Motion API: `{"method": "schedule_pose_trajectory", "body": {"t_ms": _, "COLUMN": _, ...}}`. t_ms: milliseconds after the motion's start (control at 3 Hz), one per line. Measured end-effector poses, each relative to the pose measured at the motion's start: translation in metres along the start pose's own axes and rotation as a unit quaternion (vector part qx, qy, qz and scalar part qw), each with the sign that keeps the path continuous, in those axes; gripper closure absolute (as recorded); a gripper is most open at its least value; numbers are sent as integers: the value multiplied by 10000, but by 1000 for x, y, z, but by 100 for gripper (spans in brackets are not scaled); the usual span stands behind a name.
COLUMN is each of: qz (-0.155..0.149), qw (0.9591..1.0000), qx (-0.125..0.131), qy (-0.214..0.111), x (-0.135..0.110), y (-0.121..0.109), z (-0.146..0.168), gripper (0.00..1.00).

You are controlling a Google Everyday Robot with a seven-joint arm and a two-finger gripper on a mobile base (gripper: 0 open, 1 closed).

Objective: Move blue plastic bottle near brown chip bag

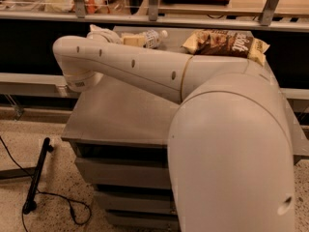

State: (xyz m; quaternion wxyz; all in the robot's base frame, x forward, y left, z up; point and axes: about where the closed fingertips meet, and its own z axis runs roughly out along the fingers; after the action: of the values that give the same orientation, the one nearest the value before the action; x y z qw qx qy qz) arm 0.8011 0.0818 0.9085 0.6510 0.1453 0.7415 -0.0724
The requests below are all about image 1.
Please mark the grey drawer cabinet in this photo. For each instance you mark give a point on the grey drawer cabinet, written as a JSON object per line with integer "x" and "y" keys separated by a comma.
{"x": 132, "y": 184}

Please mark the black stand leg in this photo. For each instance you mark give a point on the black stand leg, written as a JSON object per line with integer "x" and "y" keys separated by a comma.
{"x": 33, "y": 172}

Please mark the blue label plastic bottle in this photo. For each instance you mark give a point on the blue label plastic bottle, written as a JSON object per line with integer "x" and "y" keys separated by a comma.
{"x": 153, "y": 38}

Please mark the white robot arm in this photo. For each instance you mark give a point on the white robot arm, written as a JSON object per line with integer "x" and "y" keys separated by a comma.
{"x": 222, "y": 120}

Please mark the brown chip bag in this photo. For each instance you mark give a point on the brown chip bag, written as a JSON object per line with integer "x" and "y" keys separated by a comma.
{"x": 226, "y": 43}

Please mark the grey metal railing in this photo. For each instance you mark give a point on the grey metal railing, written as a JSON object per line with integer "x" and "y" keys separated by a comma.
{"x": 288, "y": 15}

